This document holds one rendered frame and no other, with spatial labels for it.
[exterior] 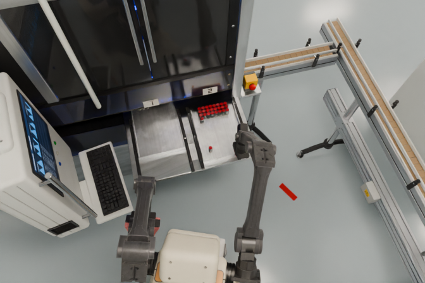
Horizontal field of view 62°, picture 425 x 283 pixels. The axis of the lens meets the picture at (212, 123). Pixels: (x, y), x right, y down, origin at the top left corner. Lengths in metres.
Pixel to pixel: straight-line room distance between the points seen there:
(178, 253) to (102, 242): 1.57
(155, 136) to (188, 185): 0.89
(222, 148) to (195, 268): 0.84
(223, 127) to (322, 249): 1.28
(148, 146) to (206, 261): 0.91
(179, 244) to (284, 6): 3.13
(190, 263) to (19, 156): 0.71
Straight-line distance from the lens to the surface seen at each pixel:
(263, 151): 1.32
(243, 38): 1.73
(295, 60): 2.31
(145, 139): 2.04
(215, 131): 2.03
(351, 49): 2.49
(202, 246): 1.34
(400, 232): 2.46
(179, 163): 1.96
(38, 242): 3.00
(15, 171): 1.38
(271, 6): 4.00
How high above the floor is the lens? 2.69
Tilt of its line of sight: 62 degrees down
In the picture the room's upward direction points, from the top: 1 degrees clockwise
